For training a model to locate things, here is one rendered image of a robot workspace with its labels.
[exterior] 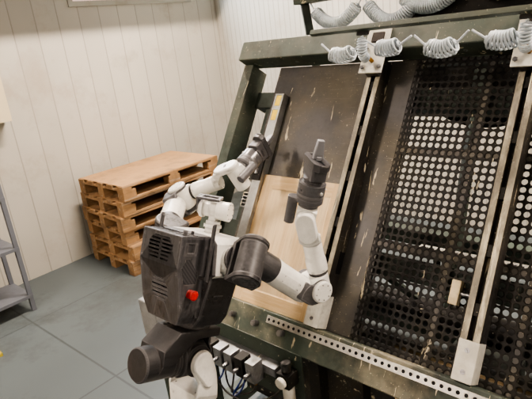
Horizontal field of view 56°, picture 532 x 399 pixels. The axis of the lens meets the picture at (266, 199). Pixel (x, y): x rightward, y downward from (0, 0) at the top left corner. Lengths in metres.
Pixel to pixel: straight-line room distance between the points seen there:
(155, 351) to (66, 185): 3.77
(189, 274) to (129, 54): 4.29
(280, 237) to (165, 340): 0.71
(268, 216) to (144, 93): 3.75
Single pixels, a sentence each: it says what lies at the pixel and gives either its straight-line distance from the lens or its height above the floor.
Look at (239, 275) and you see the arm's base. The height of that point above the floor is 1.30.
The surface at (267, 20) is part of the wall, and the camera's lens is 5.93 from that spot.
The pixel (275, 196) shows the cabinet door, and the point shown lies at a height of 1.29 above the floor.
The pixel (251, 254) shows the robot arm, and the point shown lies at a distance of 1.52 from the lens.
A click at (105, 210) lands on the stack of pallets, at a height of 0.58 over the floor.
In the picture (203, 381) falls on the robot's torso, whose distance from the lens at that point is 1.78.
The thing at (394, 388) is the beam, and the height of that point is 0.83.
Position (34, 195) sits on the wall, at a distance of 5.17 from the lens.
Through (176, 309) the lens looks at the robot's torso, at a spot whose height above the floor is 1.19.
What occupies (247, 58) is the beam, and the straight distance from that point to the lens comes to 2.51.
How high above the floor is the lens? 1.96
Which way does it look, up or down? 18 degrees down
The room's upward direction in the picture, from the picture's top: 7 degrees counter-clockwise
